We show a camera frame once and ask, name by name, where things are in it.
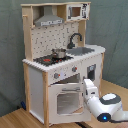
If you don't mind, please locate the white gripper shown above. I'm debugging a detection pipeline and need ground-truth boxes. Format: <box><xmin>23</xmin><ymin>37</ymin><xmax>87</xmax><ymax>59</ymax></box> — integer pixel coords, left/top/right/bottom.
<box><xmin>83</xmin><ymin>79</ymin><xmax>99</xmax><ymax>100</ymax></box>

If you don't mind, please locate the silver toy pot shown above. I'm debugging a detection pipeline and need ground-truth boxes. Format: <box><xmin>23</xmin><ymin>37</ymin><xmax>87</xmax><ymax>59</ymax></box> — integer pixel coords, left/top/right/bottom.
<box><xmin>52</xmin><ymin>49</ymin><xmax>66</xmax><ymax>59</ymax></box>

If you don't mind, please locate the grey toy sink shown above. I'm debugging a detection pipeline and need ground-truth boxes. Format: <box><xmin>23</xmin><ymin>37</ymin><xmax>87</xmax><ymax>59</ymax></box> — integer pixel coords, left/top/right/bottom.
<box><xmin>67</xmin><ymin>47</ymin><xmax>94</xmax><ymax>56</ymax></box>

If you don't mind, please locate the black toy stovetop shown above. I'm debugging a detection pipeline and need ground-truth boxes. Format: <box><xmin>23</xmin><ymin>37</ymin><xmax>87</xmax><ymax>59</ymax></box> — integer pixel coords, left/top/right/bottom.
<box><xmin>34</xmin><ymin>55</ymin><xmax>71</xmax><ymax>66</ymax></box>

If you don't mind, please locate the white oven door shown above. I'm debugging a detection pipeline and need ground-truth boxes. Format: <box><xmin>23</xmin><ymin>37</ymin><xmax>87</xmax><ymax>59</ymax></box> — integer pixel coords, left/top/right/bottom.
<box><xmin>49</xmin><ymin>83</ymin><xmax>91</xmax><ymax>124</ymax></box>

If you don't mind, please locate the grey range hood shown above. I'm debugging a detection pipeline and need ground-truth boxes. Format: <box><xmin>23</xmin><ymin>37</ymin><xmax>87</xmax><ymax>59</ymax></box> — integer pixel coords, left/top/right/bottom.
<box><xmin>35</xmin><ymin>6</ymin><xmax>64</xmax><ymax>27</ymax></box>

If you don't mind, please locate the grey backdrop curtain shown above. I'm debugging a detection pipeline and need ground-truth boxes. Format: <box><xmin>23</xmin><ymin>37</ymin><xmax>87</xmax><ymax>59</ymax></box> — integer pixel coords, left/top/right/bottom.
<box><xmin>0</xmin><ymin>0</ymin><xmax>128</xmax><ymax>117</ymax></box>

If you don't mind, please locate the red stove knob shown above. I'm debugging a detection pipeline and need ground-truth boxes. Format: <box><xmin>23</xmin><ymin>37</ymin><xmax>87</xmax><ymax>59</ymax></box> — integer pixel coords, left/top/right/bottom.
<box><xmin>72</xmin><ymin>66</ymin><xmax>77</xmax><ymax>72</ymax></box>
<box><xmin>54</xmin><ymin>73</ymin><xmax>60</xmax><ymax>79</ymax></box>

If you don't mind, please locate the black toy faucet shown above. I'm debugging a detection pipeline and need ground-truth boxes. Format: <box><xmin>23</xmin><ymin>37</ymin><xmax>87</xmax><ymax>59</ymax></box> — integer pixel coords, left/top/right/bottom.
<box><xmin>67</xmin><ymin>33</ymin><xmax>82</xmax><ymax>49</ymax></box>

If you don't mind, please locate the white fridge door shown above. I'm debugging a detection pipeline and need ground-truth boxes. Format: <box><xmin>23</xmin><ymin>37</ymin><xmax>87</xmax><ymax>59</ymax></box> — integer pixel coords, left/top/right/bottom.
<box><xmin>79</xmin><ymin>54</ymin><xmax>103</xmax><ymax>101</ymax></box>

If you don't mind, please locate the toy microwave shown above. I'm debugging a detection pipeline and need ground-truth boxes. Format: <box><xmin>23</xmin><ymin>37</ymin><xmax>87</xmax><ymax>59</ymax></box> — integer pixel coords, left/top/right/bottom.
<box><xmin>66</xmin><ymin>3</ymin><xmax>90</xmax><ymax>21</ymax></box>

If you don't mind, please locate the red left stove knob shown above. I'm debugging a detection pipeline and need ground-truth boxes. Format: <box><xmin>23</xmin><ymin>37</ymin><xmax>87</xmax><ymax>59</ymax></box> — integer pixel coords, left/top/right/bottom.
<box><xmin>54</xmin><ymin>73</ymin><xmax>60</xmax><ymax>79</ymax></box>

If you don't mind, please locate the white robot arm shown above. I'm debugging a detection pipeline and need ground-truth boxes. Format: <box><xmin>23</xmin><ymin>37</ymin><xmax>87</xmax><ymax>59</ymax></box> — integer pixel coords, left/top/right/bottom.
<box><xmin>83</xmin><ymin>79</ymin><xmax>128</xmax><ymax>123</ymax></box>

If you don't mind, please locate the wooden toy kitchen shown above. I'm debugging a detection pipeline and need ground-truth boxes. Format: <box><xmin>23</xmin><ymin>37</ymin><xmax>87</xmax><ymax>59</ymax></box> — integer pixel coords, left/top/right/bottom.
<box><xmin>22</xmin><ymin>2</ymin><xmax>105</xmax><ymax>127</ymax></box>

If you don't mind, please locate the red right stove knob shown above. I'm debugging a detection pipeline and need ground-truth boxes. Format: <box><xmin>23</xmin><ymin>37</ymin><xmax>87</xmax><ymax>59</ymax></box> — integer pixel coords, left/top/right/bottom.
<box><xmin>72</xmin><ymin>66</ymin><xmax>77</xmax><ymax>72</ymax></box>

